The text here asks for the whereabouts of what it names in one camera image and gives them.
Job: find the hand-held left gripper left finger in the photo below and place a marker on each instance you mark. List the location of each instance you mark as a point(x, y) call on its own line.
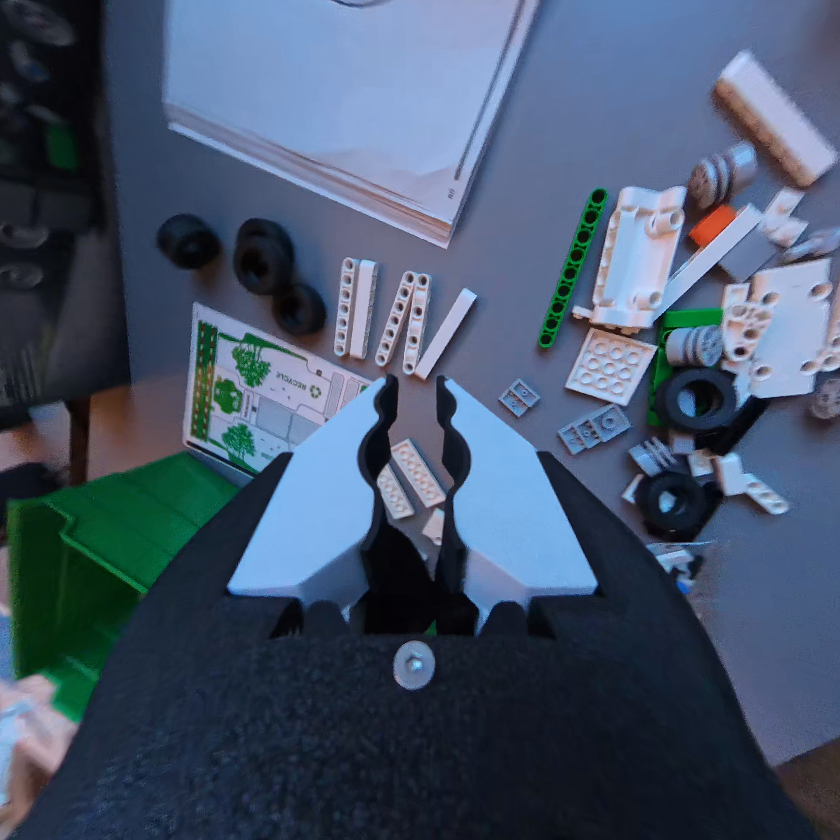
point(308, 518)

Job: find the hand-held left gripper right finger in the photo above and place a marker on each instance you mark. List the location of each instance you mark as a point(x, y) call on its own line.
point(518, 518)

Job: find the white long narrow plate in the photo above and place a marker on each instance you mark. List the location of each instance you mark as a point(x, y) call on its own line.
point(396, 493)

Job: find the pile of lego pieces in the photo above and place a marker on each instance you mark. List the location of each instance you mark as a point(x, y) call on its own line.
point(695, 394)

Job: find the grey ribbed wheel hub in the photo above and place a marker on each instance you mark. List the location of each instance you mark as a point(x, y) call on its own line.
point(715, 174)

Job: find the lego set box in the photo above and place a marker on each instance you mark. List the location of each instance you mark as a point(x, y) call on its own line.
point(52, 197)

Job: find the small grey plate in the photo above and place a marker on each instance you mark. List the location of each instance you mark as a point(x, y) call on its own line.
point(519, 397)
point(594, 430)

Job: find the green and white sticker sheet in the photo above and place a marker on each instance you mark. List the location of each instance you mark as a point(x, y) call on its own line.
point(262, 387)

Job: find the black rubber tyre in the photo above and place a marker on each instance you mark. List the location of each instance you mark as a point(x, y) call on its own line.
point(275, 233)
point(298, 310)
point(246, 279)
point(187, 241)

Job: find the green plastic bin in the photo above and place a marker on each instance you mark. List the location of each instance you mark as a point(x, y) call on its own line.
point(98, 558)

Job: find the green long holed beam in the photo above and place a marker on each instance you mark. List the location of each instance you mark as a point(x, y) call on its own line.
point(574, 269)

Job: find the white instruction booklet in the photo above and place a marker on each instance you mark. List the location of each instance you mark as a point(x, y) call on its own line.
point(341, 92)

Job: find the white long thick brick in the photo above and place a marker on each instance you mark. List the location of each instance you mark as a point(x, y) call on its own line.
point(774, 118)

